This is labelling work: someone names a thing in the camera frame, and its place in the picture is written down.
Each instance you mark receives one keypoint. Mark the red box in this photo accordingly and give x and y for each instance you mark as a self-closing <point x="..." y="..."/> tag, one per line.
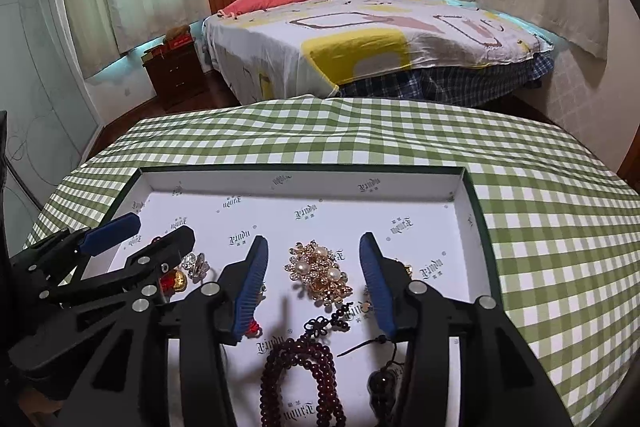
<point x="179" y="38"/>

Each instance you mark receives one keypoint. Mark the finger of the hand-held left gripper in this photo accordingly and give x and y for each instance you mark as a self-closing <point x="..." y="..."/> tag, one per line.
<point x="162" y="249"/>
<point x="111" y="232"/>

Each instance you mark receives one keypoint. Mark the green shallow cardboard box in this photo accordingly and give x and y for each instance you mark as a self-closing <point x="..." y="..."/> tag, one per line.
<point x="225" y="217"/>

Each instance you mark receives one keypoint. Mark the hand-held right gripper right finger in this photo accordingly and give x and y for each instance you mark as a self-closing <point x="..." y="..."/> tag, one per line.
<point x="376" y="282"/>

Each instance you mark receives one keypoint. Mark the brown wooden door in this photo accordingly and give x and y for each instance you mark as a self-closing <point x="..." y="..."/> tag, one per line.
<point x="631" y="179"/>

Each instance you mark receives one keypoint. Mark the red tassel charm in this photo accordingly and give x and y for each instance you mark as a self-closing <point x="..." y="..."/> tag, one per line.
<point x="255" y="330"/>

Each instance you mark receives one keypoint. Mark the gold pearl flower brooch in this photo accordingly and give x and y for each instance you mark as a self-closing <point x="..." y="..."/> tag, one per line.
<point x="317" y="274"/>

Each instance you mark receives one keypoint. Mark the red charm with gold bell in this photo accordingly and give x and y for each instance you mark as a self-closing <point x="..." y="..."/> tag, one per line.
<point x="175" y="282"/>

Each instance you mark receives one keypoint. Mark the silver crystal brooch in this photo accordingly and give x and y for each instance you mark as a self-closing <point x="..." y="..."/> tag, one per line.
<point x="195" y="265"/>

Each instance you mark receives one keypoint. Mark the dark wooden nightstand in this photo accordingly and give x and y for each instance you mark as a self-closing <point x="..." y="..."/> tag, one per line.
<point x="175" y="74"/>

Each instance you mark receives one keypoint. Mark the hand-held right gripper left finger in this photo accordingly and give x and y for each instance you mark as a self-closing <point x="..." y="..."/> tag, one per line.
<point x="251" y="284"/>

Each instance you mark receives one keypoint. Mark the printed white bedspread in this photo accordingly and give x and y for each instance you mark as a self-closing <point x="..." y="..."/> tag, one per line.
<point x="350" y="27"/>

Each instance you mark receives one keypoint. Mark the gold leaf brooch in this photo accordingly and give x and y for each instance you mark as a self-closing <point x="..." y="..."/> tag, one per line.
<point x="406" y="268"/>

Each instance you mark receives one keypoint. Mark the blue plaid bed sheet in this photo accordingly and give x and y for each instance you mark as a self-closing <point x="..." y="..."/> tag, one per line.
<point x="450" y="82"/>

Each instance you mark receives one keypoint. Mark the frosted glass sliding door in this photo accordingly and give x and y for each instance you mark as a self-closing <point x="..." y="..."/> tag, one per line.
<point x="40" y="97"/>

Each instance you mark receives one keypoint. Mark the green checkered tablecloth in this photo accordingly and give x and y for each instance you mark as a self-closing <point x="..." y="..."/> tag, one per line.
<point x="550" y="257"/>

